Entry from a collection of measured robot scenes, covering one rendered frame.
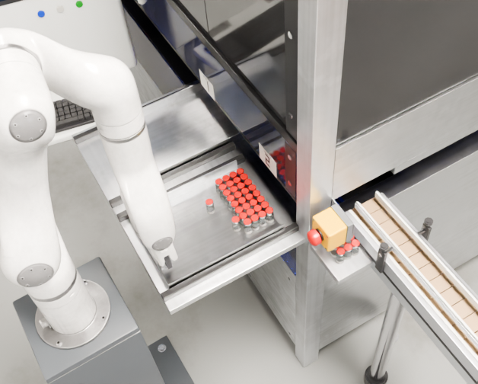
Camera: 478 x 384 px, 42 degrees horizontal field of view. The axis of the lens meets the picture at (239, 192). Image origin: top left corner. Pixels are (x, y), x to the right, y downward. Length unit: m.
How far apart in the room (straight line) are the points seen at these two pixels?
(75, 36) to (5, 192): 1.04
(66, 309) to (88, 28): 1.00
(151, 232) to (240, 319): 1.28
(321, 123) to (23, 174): 0.59
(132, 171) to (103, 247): 1.58
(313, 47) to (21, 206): 0.61
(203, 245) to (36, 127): 0.77
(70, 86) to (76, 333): 0.72
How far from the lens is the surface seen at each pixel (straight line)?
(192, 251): 1.65
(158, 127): 1.94
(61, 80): 1.11
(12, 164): 1.14
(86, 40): 2.17
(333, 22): 1.14
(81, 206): 2.96
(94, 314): 1.62
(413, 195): 1.83
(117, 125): 1.14
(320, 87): 1.22
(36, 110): 1.00
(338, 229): 1.49
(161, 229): 1.29
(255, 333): 2.49
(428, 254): 1.57
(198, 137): 1.89
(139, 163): 1.23
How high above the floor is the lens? 2.27
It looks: 53 degrees down
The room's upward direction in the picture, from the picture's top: 7 degrees counter-clockwise
